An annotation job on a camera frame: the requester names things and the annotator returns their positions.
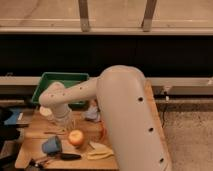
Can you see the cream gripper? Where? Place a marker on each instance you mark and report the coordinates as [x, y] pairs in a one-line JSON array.
[[67, 121]]

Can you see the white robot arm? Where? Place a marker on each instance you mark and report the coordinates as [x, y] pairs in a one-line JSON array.
[[132, 130]]

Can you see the green plastic tray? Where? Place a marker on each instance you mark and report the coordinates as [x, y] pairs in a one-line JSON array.
[[67, 79]]

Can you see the white paper cup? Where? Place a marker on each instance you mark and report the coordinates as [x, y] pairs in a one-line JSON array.
[[46, 112]]

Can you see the red yellow apple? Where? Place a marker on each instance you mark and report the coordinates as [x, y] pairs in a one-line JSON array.
[[76, 137]]

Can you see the crumpled grey-blue cloth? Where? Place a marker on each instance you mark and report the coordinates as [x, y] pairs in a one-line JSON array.
[[92, 113]]

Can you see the red chili pepper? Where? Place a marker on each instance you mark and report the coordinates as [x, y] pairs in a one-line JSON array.
[[103, 131]]

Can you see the yellow banana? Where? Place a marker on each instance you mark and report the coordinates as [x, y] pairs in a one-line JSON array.
[[100, 151]]

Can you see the blue box on left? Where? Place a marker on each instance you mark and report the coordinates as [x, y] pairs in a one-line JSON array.
[[18, 117]]

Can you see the black handled knife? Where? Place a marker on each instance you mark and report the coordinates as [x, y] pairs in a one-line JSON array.
[[68, 157]]

